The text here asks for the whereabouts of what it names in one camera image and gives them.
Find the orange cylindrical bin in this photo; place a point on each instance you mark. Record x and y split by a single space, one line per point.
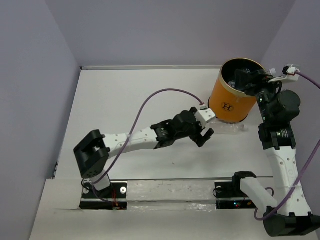
229 104

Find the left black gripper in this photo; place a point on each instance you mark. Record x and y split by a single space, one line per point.
198 139

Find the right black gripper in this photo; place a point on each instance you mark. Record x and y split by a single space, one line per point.
243 78

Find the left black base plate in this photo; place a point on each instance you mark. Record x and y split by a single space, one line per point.
112 198

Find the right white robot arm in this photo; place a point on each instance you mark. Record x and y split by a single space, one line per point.
285 211

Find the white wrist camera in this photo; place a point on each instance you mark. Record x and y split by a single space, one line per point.
290 74
204 115

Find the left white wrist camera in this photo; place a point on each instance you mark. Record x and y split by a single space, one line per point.
204 115

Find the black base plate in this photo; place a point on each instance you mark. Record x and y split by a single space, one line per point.
227 198
112 198

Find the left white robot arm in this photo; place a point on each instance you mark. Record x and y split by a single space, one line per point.
95 149

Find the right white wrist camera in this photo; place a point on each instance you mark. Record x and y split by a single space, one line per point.
290 74

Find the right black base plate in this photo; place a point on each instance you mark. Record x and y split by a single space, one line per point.
227 198

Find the clear bottle long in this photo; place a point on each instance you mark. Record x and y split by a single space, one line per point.
272 72

